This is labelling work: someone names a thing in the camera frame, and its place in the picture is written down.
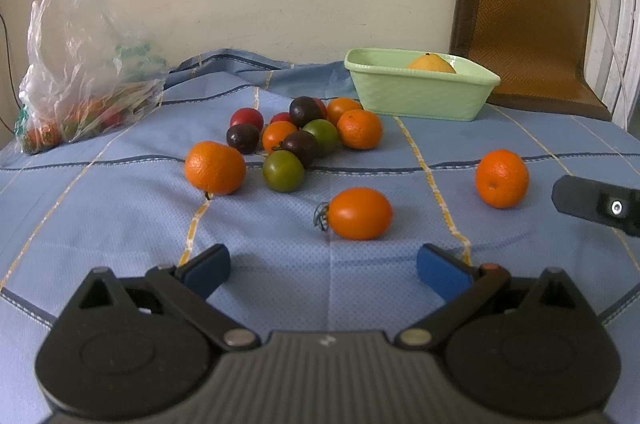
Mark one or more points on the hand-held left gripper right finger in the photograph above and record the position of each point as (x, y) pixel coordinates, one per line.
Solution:
(440, 273)

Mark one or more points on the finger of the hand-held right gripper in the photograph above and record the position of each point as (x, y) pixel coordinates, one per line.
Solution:
(580, 199)

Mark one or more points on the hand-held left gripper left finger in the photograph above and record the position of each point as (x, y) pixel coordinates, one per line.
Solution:
(210, 270)

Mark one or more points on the oval orange tomato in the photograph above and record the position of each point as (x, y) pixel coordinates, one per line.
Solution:
(360, 213)

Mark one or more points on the green tomato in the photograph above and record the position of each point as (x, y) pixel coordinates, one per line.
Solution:
(325, 135)
(283, 171)

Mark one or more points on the dark purple tomato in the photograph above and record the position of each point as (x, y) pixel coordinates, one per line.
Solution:
(305, 110)
(242, 138)
(301, 148)

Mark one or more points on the round orange tomato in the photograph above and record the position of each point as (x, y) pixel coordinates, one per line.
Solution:
(277, 135)

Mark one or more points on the red tomato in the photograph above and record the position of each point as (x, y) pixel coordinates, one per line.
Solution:
(322, 107)
(246, 118)
(280, 118)

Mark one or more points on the light green plastic basket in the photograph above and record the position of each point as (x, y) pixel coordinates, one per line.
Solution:
(415, 97)

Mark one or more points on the blue striped bedsheet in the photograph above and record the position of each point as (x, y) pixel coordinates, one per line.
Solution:
(125, 214)

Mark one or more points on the brown woven seat mat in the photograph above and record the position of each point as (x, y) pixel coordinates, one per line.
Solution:
(525, 29)

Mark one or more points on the white ribbed panel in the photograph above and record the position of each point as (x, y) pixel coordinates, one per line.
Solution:
(622, 4)

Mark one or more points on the large yellow citrus fruit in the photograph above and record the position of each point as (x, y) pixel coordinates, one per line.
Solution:
(432, 63)

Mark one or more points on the clear plastic bag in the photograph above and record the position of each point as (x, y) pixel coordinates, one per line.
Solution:
(85, 64)

